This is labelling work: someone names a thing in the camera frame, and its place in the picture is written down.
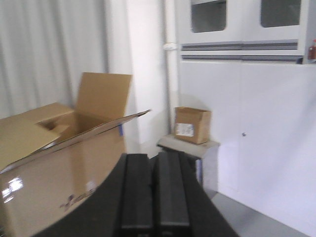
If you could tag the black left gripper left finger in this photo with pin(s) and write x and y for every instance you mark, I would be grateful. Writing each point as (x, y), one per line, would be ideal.
(122, 206)

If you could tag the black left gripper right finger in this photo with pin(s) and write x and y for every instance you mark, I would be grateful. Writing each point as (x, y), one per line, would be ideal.
(182, 208)

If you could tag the grey small table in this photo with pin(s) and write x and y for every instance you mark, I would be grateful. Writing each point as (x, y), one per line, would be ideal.
(204, 155)

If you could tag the small cardboard box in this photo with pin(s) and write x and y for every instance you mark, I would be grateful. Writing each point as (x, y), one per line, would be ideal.
(192, 125)

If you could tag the large open cardboard box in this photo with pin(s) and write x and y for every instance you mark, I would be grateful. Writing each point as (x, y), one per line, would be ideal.
(54, 157)

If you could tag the grey curtain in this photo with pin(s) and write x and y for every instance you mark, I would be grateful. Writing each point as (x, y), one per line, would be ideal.
(46, 45)

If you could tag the red bottle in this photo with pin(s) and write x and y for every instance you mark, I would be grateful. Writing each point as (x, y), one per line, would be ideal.
(312, 51)

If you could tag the white wall cabinet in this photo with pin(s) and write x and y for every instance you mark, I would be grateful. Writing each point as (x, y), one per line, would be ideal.
(246, 30)

